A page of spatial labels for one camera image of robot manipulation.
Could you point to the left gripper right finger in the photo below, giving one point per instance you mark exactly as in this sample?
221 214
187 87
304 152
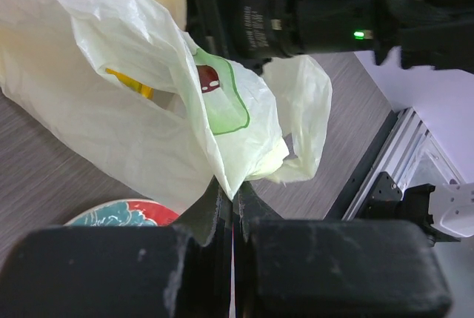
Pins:
332 268

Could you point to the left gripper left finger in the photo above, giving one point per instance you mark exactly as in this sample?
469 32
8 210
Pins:
178 270

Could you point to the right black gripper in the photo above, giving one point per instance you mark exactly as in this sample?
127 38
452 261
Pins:
250 32

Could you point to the fake yellow bananas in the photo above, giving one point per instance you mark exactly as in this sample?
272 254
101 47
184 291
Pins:
145 91

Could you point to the pale yellow plastic bag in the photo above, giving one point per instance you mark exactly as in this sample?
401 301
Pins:
121 84

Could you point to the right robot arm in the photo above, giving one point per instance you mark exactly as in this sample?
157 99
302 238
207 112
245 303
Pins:
434 33

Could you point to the red and teal plate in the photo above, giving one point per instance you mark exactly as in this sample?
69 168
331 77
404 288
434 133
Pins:
126 212

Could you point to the aluminium frame rail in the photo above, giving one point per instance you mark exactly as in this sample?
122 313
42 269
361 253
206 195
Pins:
410 156

